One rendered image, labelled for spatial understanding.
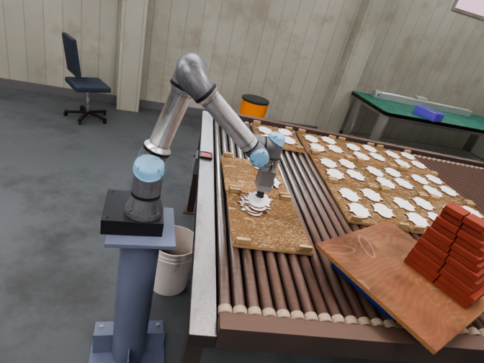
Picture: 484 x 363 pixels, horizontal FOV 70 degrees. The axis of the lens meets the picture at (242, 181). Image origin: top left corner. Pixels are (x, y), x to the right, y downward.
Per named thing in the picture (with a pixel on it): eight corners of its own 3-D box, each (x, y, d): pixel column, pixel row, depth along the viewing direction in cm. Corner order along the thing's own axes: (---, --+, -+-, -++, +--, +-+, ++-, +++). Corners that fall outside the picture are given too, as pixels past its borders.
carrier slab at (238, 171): (225, 192, 173) (225, 189, 172) (220, 157, 209) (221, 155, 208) (290, 202, 180) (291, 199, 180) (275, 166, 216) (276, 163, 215)
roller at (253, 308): (246, 329, 111) (250, 319, 108) (224, 122, 279) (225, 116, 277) (261, 330, 112) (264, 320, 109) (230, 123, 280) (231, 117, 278)
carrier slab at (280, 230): (231, 247, 137) (232, 243, 137) (225, 193, 173) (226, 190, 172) (312, 256, 144) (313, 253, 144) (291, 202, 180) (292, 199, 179)
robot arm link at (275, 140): (266, 129, 150) (284, 132, 152) (259, 151, 156) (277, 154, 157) (269, 135, 144) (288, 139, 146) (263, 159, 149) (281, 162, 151)
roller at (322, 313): (318, 335, 115) (323, 325, 113) (253, 127, 284) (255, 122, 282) (332, 335, 116) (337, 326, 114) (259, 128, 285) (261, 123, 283)
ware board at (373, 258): (433, 355, 100) (436, 351, 99) (315, 246, 133) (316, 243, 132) (496, 301, 129) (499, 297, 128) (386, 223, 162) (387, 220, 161)
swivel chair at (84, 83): (109, 112, 470) (111, 39, 426) (109, 127, 429) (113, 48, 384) (63, 108, 448) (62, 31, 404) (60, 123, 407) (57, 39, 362)
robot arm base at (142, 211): (121, 219, 134) (123, 197, 130) (127, 199, 147) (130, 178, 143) (160, 224, 137) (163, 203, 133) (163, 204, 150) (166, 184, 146)
